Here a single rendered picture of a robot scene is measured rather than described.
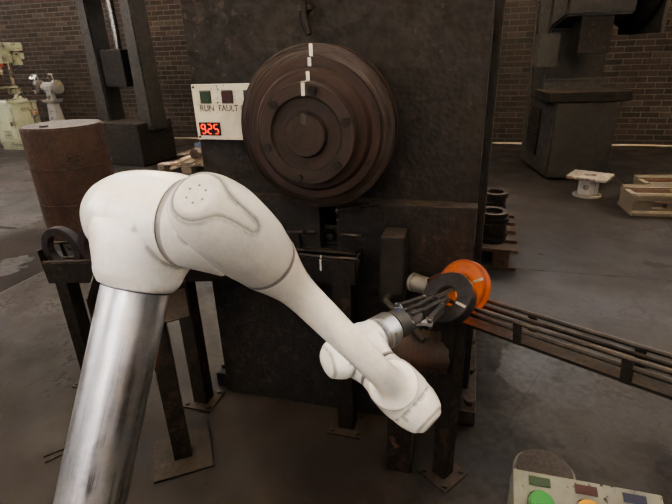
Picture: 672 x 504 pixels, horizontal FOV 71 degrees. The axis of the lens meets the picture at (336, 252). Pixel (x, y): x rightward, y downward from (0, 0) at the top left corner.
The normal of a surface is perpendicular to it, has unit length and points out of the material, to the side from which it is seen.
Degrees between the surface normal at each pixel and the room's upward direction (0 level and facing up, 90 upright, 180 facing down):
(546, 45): 90
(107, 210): 66
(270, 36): 90
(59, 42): 90
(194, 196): 42
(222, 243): 106
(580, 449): 0
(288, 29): 90
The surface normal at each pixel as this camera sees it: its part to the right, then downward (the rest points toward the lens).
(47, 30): -0.26, 0.38
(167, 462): -0.03, -0.92
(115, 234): -0.43, 0.02
